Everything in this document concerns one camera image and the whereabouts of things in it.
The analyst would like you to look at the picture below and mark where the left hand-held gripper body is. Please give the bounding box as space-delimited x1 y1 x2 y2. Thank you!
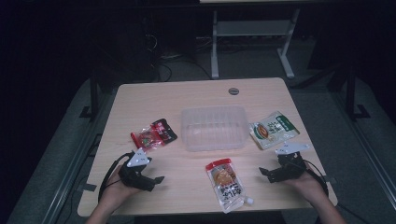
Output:
118 147 157 192

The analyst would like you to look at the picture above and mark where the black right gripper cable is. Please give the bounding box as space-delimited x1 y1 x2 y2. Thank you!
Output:
303 159 330 198

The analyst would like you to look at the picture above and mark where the black metal stand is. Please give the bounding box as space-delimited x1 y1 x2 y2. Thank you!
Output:
344 64 372 122
78 69 101 120

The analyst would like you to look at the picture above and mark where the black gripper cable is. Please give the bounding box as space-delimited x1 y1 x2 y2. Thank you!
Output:
303 159 330 198
97 151 134 203

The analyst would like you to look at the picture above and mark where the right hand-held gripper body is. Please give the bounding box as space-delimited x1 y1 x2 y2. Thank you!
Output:
270 142 311 184

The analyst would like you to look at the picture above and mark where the person's left hand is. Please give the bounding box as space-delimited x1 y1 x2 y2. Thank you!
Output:
98 164 144 210

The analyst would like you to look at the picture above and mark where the black floor cable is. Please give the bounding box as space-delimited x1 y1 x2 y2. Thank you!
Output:
150 34 213 82

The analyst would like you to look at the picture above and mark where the clear plastic container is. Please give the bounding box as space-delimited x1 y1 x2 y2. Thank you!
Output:
180 105 250 152

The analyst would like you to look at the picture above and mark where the green and white snack packet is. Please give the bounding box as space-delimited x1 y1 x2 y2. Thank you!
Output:
248 110 301 150

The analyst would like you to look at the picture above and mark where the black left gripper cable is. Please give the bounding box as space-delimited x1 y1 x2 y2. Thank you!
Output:
97 151 134 203

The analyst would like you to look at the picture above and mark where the person's right hand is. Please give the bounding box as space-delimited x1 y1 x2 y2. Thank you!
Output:
284 163 328 206

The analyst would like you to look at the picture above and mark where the white metal desk frame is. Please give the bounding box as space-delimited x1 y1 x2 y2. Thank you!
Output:
199 0 302 80

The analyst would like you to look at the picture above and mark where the red and black snack packet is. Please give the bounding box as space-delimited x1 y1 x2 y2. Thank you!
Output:
130 118 178 152

